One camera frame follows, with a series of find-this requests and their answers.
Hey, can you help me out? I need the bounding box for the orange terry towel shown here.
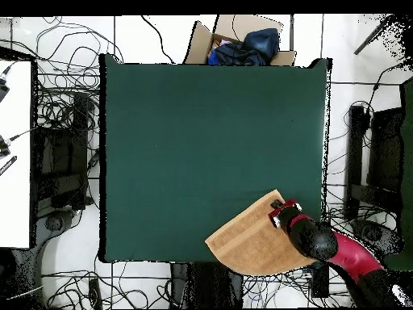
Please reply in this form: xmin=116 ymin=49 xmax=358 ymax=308
xmin=204 ymin=189 xmax=319 ymax=277

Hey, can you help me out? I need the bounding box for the pink cloth item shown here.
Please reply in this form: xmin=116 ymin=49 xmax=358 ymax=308
xmin=211 ymin=39 xmax=232 ymax=52

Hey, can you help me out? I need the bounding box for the dark green table cloth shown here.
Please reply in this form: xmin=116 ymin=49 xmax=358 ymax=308
xmin=98 ymin=53 xmax=333 ymax=263

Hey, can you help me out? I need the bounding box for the dark green fabric panel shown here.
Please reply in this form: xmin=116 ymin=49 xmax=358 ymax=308
xmin=383 ymin=77 xmax=413 ymax=272

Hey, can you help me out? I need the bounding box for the dark blue clothing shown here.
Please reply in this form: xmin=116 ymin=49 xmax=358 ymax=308
xmin=207 ymin=27 xmax=281 ymax=66

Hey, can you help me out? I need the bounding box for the brown cardboard box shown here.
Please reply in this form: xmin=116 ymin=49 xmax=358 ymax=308
xmin=182 ymin=14 xmax=297 ymax=68

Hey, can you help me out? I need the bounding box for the black slanted bar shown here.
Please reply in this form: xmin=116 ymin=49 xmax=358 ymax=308
xmin=353 ymin=14 xmax=396 ymax=56

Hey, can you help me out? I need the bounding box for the small black device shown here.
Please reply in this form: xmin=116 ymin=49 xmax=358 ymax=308
xmin=88 ymin=277 xmax=103 ymax=309

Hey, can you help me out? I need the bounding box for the black bulky object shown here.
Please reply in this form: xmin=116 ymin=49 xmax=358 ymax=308
xmin=31 ymin=92 xmax=99 ymax=212

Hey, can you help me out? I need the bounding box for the white table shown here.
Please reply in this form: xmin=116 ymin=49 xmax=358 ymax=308
xmin=0 ymin=59 xmax=33 ymax=249

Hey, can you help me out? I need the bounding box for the black label strip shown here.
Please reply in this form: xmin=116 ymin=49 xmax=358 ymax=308
xmin=0 ymin=155 xmax=18 ymax=177

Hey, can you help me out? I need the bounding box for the black metal frame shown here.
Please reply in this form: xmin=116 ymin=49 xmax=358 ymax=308
xmin=344 ymin=103 xmax=406 ymax=222

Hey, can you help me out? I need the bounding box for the black cable with connector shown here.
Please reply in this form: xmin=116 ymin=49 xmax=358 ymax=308
xmin=362 ymin=59 xmax=413 ymax=112

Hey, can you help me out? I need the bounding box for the single black cable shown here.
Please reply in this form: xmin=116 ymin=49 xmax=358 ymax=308
xmin=140 ymin=15 xmax=176 ymax=65

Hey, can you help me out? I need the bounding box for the black cable tangle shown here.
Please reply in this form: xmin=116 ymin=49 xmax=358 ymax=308
xmin=41 ymin=254 xmax=172 ymax=309
xmin=0 ymin=15 xmax=125 ymax=136

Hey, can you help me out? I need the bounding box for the black camera device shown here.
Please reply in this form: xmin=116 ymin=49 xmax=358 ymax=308
xmin=0 ymin=76 xmax=11 ymax=103
xmin=0 ymin=134 xmax=13 ymax=158

